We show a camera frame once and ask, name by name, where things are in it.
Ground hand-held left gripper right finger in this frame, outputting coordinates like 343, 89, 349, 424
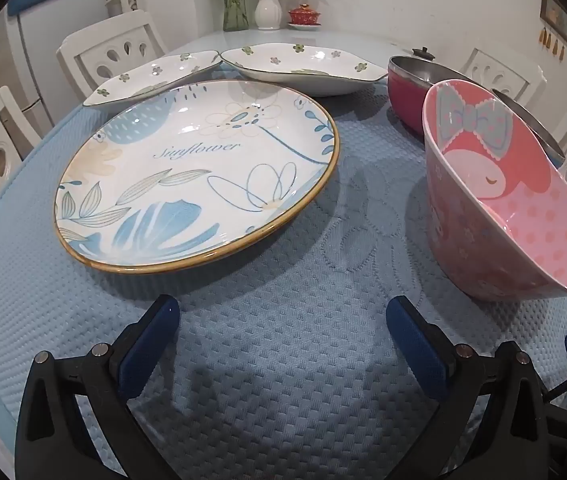
386, 295, 550, 480

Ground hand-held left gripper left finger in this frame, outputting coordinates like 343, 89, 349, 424
16, 294, 181, 480

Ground pink cartoon bowl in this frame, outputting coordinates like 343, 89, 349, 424
422, 79, 567, 302

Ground round blue floral plate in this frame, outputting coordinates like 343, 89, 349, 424
53, 79, 340, 275

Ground red steel bowl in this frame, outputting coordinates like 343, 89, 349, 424
387, 55, 479, 136

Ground light blue table mat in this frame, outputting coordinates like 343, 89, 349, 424
0, 80, 567, 480

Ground hanging tassel ornaments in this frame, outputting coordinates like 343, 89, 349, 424
538, 27, 567, 61

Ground white refrigerator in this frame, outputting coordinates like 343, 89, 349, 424
0, 0, 109, 136

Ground small framed picture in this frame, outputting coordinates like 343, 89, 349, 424
540, 0, 567, 43

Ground glass vase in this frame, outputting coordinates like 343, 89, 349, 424
220, 0, 250, 32

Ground red lidded teacup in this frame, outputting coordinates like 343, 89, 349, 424
287, 4, 323, 28

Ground white ceramic vase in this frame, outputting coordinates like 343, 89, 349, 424
254, 0, 282, 31

